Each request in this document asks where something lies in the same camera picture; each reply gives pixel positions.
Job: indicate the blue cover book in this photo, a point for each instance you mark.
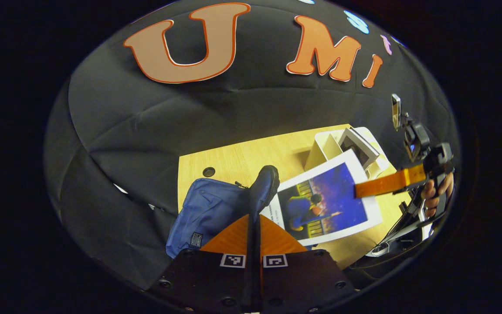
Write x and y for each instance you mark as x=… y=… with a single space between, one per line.
x=334 y=205

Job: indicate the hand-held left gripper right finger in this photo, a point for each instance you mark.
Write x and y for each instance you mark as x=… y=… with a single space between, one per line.
x=303 y=279

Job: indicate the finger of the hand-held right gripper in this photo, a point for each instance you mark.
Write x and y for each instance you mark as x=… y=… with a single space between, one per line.
x=390 y=183

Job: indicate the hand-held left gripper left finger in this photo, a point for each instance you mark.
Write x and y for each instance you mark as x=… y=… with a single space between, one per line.
x=198 y=279

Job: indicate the blue schoolbag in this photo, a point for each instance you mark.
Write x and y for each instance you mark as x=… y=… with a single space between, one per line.
x=209 y=213

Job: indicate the black backdrop cloth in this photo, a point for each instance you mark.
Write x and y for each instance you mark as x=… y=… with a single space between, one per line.
x=146 y=131

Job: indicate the white bookshelf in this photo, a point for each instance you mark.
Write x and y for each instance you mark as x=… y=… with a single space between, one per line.
x=323 y=148

